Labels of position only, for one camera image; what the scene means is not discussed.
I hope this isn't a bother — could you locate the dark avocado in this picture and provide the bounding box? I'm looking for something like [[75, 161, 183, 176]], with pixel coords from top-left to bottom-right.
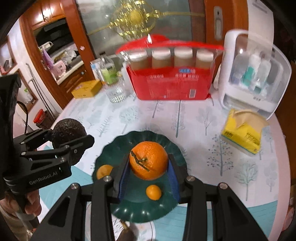
[[51, 118, 87, 149]]

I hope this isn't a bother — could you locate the large orange with stem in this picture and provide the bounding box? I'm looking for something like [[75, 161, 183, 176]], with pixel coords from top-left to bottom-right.
[[129, 141, 169, 181]]

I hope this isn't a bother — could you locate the person's left hand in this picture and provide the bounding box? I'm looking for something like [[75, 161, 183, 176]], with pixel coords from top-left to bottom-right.
[[1, 190, 42, 241]]

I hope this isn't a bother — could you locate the yellowish orange fruit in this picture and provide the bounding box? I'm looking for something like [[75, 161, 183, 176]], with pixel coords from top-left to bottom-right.
[[96, 164, 113, 180]]

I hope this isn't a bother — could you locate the patterned tablecloth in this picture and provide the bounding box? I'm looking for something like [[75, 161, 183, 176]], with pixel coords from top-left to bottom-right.
[[40, 92, 290, 240]]

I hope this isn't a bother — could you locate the yellow flat box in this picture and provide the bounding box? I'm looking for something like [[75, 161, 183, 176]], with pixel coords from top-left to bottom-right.
[[71, 80, 102, 99]]

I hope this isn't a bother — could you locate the clear drinking glass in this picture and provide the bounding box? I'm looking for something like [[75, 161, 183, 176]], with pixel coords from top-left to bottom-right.
[[105, 81, 126, 103]]

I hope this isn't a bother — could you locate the dark green wavy plate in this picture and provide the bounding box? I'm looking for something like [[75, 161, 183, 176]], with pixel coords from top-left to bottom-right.
[[92, 131, 187, 223]]

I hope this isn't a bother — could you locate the round white placemat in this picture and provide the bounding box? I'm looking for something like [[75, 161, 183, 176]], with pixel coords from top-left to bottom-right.
[[85, 201, 157, 241]]

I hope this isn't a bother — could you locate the clear green-label bottle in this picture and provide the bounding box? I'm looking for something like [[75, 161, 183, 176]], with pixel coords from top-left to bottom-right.
[[100, 55, 117, 85]]

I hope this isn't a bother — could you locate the small orange kumquat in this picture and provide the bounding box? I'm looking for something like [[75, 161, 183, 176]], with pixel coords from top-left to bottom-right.
[[145, 185, 162, 201]]

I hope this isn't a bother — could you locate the yellow tissue pack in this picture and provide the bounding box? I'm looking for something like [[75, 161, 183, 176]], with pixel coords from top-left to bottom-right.
[[221, 109, 269, 155]]

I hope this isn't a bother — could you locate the wooden kitchen cabinet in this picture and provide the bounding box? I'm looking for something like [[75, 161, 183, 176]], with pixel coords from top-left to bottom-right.
[[20, 1, 94, 108]]

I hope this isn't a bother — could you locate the red paper cup package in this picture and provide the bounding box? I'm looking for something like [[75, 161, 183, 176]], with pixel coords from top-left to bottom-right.
[[116, 35, 224, 100]]

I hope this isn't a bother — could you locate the white cosmetics storage box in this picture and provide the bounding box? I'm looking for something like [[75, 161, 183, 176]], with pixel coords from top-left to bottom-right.
[[218, 29, 292, 120]]

